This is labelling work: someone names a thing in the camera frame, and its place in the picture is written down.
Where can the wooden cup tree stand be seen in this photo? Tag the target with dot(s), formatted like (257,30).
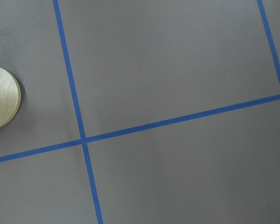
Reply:
(10,97)

